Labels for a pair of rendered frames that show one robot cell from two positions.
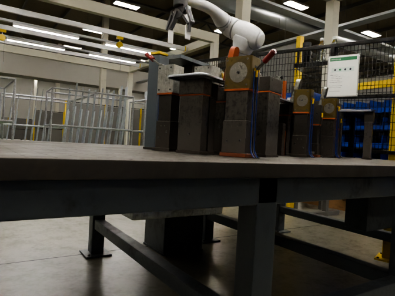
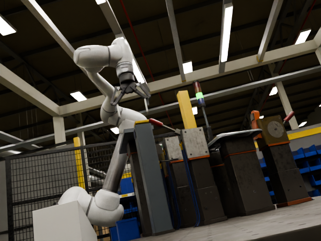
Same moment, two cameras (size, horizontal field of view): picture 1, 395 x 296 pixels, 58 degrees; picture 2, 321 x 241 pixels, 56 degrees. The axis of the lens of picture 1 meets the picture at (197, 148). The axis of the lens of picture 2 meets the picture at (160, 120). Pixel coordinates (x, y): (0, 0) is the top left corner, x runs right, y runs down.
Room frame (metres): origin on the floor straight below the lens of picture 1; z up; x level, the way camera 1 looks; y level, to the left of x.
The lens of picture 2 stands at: (0.87, 1.12, 0.73)
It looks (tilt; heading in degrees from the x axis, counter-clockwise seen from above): 19 degrees up; 308
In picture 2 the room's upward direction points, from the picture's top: 13 degrees counter-clockwise
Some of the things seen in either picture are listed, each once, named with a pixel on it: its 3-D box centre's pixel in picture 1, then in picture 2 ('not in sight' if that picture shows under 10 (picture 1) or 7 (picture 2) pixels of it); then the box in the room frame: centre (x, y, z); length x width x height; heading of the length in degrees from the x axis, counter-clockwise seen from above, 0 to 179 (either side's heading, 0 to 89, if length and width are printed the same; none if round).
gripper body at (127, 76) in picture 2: (180, 8); (127, 84); (1.80, 0.13, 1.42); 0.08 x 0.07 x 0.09; 43
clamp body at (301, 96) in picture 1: (304, 124); not in sight; (1.82, -0.54, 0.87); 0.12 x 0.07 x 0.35; 53
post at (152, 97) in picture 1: (156, 103); (152, 177); (1.69, 0.21, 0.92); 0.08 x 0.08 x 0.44; 53
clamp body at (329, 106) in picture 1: (331, 128); not in sight; (2.08, -0.78, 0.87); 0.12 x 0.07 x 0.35; 53
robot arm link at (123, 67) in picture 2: not in sight; (125, 71); (1.80, 0.13, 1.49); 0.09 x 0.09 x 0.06
